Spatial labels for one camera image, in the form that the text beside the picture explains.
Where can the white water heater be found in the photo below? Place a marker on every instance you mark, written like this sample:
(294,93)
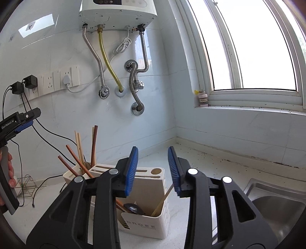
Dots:
(119,14)

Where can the metal angle valve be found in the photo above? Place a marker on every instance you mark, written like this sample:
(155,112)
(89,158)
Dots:
(104,92)
(139,85)

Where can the white wall flange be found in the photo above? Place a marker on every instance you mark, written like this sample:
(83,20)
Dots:
(118,93)

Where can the wall hook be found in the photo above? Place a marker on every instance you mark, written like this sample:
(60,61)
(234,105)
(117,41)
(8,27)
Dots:
(30,26)

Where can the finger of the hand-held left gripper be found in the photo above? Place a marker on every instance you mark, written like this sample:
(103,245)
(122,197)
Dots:
(24,127)
(28,115)

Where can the stainless steel sink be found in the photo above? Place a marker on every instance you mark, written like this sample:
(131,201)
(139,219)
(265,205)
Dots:
(275,208)

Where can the round metal wall flange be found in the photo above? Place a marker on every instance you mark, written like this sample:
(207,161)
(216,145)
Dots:
(129,65)
(137,110)

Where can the window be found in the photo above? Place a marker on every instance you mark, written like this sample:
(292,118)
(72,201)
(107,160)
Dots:
(239,47)

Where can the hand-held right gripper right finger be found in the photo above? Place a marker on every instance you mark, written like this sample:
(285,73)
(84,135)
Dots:
(173,167)

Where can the cream utensil holder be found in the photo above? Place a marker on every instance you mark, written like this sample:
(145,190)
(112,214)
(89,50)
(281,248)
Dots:
(148,191)

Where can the row of white wall outlets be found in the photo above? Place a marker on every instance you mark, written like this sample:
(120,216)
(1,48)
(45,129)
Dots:
(49,81)

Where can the person's left hand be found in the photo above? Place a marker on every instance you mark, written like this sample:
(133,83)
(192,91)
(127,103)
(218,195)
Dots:
(11,172)

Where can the small bottle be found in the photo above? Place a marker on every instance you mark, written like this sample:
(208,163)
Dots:
(203,98)

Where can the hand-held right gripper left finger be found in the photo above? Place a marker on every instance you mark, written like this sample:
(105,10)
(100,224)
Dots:
(132,167)

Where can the black power adapter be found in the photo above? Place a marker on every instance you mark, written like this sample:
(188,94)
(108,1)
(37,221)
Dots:
(31,81)
(17,88)

